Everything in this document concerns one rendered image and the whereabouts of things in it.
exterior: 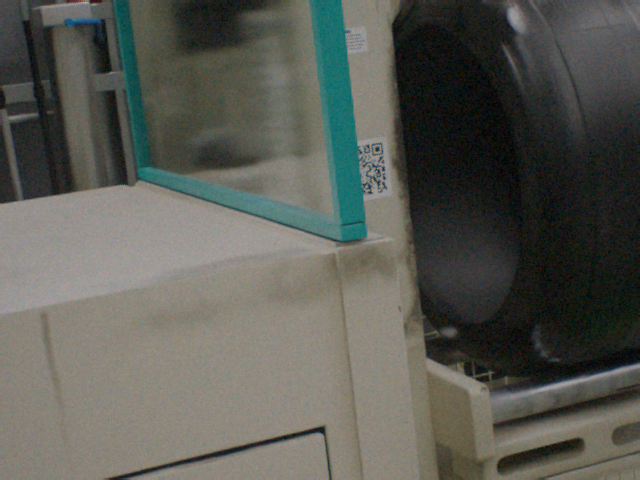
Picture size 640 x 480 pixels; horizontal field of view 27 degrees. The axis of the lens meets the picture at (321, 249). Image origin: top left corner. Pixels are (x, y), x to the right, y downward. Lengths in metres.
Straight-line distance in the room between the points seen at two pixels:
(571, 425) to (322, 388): 0.87
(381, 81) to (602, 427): 0.53
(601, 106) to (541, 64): 0.09
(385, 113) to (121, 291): 0.86
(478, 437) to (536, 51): 0.47
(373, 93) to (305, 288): 0.79
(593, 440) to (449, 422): 0.19
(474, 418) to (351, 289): 0.76
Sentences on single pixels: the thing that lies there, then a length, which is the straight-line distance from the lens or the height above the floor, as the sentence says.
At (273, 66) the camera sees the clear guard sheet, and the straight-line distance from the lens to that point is 0.96.
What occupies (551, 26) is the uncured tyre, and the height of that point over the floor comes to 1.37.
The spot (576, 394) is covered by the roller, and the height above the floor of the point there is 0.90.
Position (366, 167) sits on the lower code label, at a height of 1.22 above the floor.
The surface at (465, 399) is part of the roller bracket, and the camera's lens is 1.63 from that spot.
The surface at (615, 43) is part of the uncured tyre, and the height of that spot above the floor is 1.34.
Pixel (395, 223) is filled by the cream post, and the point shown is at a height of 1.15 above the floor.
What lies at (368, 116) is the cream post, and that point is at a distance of 1.63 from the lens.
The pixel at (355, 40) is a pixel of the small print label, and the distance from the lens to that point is 1.62.
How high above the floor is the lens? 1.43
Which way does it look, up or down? 11 degrees down
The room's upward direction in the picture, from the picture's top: 7 degrees counter-clockwise
